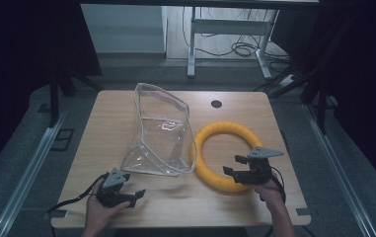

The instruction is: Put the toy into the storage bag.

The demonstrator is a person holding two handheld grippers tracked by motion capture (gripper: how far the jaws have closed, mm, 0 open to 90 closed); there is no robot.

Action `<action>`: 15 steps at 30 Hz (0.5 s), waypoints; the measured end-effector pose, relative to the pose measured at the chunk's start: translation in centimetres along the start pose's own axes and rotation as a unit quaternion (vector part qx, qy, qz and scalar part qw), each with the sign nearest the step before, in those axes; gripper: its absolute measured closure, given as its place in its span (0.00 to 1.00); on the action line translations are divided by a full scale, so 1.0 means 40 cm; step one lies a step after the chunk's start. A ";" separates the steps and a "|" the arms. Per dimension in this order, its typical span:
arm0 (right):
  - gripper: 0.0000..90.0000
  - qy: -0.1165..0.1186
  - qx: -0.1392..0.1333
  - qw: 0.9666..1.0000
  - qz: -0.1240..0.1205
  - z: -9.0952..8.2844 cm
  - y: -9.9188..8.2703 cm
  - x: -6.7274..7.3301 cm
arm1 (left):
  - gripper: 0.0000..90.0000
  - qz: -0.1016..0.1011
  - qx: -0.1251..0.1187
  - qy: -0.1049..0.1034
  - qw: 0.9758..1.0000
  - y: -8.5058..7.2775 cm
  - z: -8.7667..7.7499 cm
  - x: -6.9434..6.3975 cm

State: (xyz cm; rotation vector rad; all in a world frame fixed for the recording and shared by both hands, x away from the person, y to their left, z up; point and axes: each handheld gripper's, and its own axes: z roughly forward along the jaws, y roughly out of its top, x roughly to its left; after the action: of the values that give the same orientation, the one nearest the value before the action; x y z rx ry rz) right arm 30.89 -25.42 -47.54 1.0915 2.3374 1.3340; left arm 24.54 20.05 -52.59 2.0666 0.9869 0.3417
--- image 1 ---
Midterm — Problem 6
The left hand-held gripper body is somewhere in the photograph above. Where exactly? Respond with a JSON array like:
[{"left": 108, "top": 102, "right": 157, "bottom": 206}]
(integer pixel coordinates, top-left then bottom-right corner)
[{"left": 95, "top": 167, "right": 137, "bottom": 209}]

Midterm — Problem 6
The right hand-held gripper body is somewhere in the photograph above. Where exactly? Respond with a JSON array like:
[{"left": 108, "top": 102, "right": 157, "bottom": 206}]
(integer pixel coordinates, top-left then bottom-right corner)
[{"left": 232, "top": 146, "right": 285, "bottom": 186}]

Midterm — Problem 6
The yellow foam ring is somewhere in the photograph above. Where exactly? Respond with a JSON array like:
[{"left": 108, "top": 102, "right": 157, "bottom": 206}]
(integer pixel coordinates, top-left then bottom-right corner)
[{"left": 189, "top": 120, "right": 264, "bottom": 194}]

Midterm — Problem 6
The person's left hand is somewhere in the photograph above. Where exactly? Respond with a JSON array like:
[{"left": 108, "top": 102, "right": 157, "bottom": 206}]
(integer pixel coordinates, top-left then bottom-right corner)
[{"left": 84, "top": 189, "right": 132, "bottom": 232}]

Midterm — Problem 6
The person's right hand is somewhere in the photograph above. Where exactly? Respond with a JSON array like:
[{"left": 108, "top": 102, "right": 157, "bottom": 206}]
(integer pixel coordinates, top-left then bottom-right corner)
[{"left": 252, "top": 177, "right": 287, "bottom": 207}]

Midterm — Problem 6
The clear plastic bag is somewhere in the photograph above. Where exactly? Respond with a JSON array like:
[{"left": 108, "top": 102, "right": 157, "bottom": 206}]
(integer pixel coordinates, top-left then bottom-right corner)
[{"left": 119, "top": 82, "right": 198, "bottom": 178}]

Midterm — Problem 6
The dark floor hatch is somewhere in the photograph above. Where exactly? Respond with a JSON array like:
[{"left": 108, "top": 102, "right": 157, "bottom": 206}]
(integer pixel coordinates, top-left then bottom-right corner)
[{"left": 49, "top": 127, "right": 76, "bottom": 153}]

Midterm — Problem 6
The black metal stand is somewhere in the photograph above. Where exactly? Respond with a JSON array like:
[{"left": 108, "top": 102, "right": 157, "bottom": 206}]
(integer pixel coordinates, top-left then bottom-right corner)
[
  {"left": 254, "top": 64, "right": 338, "bottom": 135},
  {"left": 48, "top": 70, "right": 105, "bottom": 128}
]

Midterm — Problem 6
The white-legged desk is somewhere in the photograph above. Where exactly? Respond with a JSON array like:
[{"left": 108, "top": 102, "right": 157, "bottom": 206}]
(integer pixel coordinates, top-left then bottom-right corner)
[{"left": 80, "top": 0, "right": 320, "bottom": 80}]

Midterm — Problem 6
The black curtain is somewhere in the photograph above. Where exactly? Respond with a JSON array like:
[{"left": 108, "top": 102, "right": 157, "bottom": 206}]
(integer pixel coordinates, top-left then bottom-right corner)
[
  {"left": 0, "top": 0, "right": 103, "bottom": 183},
  {"left": 270, "top": 0, "right": 376, "bottom": 198}
]

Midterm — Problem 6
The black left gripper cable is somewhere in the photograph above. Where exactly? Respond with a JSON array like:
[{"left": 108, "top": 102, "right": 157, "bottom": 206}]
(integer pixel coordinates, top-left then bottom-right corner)
[{"left": 45, "top": 173, "right": 109, "bottom": 214}]

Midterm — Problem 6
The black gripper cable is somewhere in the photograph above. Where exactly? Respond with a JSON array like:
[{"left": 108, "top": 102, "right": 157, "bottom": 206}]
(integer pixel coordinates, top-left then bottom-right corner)
[
  {"left": 45, "top": 173, "right": 109, "bottom": 214},
  {"left": 268, "top": 166, "right": 288, "bottom": 203}
]

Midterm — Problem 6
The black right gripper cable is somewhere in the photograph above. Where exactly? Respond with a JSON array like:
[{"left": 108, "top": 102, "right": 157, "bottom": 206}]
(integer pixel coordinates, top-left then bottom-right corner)
[{"left": 268, "top": 166, "right": 288, "bottom": 203}]

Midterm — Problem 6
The grey metal floor rail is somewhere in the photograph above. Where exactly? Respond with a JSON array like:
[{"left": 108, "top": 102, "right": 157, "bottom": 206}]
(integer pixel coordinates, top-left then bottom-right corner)
[
  {"left": 0, "top": 110, "right": 68, "bottom": 237},
  {"left": 301, "top": 103, "right": 376, "bottom": 237}
]

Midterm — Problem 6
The grey metal table frame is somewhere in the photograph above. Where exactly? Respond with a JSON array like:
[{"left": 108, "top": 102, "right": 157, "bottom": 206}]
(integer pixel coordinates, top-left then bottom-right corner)
[{"left": 182, "top": 6, "right": 292, "bottom": 65}]

